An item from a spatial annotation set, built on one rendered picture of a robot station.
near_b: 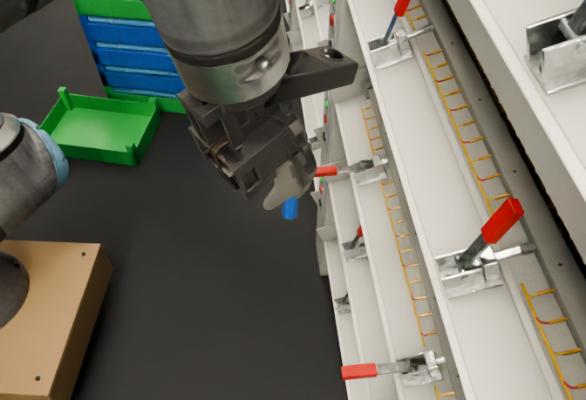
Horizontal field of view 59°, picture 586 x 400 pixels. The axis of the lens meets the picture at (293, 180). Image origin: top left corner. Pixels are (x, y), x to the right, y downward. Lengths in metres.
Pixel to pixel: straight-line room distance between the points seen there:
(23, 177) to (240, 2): 0.75
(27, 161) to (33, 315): 0.30
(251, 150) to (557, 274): 0.25
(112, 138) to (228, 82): 1.23
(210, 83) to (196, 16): 0.06
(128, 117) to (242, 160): 1.22
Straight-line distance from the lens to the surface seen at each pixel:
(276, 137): 0.46
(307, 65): 0.49
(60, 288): 1.15
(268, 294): 1.23
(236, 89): 0.39
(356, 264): 0.86
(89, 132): 1.65
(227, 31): 0.35
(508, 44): 0.29
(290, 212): 0.63
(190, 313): 1.23
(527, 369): 0.39
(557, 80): 0.26
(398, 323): 0.61
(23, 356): 1.11
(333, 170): 0.69
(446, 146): 0.48
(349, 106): 0.81
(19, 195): 1.04
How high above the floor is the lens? 1.09
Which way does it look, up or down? 50 degrees down
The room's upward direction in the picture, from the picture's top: straight up
